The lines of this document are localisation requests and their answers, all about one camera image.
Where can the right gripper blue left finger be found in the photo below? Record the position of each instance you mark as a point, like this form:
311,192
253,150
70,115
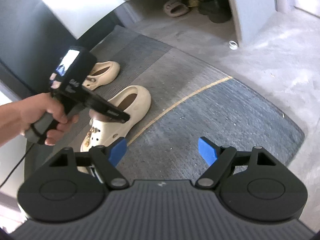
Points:
105,160

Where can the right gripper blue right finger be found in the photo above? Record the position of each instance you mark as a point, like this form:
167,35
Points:
219,159

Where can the cream clog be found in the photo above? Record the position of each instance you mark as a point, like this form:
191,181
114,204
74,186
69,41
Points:
102,74
134,100

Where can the dark shoes under cabinet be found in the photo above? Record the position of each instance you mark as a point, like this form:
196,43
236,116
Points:
218,11

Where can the person left hand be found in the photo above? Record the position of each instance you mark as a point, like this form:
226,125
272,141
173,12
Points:
33,108

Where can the black entrance door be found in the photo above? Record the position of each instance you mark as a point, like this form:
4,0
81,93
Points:
33,41

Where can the grey striped door mat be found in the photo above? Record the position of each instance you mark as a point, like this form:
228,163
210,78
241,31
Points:
170,75

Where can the beige slide sandal under cabinet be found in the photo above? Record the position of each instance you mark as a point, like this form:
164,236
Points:
175,8

